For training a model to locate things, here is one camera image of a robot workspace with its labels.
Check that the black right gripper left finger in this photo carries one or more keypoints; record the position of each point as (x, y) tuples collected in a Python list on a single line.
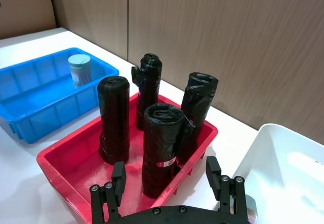
[(118, 181)]

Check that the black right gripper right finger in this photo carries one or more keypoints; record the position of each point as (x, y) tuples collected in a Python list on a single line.
[(214, 176)]

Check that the black bag roll red label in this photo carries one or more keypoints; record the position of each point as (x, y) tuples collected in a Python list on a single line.
[(159, 153)]

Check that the red plastic bin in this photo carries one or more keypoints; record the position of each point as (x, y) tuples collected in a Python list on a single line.
[(76, 148)]

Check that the smooth black bag roll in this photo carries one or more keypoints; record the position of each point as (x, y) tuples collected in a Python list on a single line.
[(114, 117)]

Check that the white plastic bin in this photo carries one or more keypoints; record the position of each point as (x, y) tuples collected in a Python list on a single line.
[(283, 183)]

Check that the crumpled black bag roll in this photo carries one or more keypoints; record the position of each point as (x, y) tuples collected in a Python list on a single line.
[(197, 99)]

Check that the slim black bag roll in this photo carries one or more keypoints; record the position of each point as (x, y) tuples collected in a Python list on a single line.
[(150, 87)]

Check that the blue plastic bin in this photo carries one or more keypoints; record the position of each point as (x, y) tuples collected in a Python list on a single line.
[(43, 102)]

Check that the teal bag roll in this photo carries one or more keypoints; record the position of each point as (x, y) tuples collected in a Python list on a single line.
[(80, 69)]

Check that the brown cardboard box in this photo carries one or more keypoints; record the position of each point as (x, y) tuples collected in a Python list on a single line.
[(24, 6)]

